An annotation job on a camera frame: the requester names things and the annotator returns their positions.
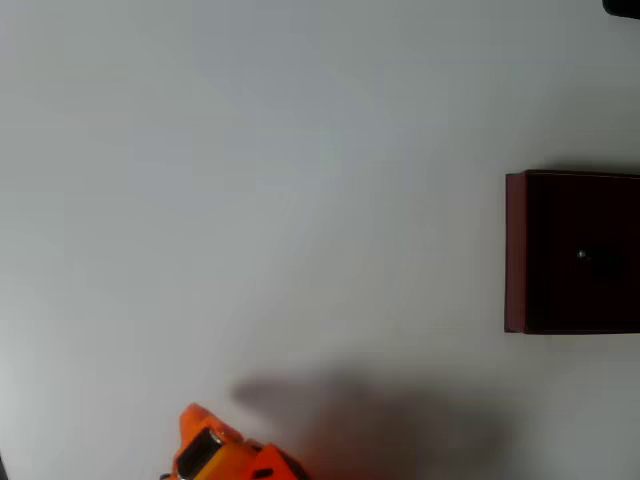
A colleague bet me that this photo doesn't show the dark red open box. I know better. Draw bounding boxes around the dark red open box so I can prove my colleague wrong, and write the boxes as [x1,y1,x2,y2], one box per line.
[503,168,640,335]

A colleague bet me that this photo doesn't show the black object at frame corner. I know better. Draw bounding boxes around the black object at frame corner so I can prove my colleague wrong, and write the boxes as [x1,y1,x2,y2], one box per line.
[602,0,640,20]

